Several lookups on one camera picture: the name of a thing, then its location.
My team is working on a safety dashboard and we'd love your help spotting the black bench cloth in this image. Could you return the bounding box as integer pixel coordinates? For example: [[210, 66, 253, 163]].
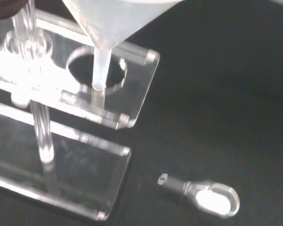
[[0, 0, 283, 226]]

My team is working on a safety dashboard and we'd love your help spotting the clear acrylic funnel stand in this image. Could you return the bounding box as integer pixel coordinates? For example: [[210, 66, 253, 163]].
[[0, 0, 161, 222]]

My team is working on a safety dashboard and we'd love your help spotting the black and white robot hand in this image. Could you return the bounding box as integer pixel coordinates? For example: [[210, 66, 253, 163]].
[[0, 0, 30, 21]]

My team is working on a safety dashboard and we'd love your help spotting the clear glass weighing funnel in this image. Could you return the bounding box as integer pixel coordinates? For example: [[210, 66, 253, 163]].
[[157, 173, 241, 219]]

